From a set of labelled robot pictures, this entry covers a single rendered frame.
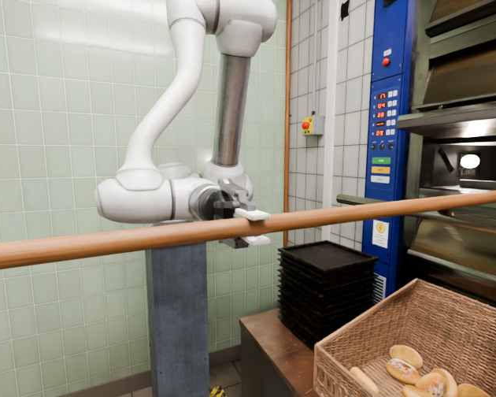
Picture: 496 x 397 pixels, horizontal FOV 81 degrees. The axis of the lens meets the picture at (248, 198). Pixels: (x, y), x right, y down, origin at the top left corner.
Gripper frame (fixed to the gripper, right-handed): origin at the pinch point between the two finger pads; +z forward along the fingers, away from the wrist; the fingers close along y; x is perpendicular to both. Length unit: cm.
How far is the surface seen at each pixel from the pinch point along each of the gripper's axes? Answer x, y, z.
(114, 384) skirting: 28, 111, -118
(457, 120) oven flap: -68, -21, -12
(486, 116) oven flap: -68, -21, -5
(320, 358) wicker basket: -32, 48, -22
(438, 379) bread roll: -60, 51, -5
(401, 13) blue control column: -79, -63, -42
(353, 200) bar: -45, 2, -25
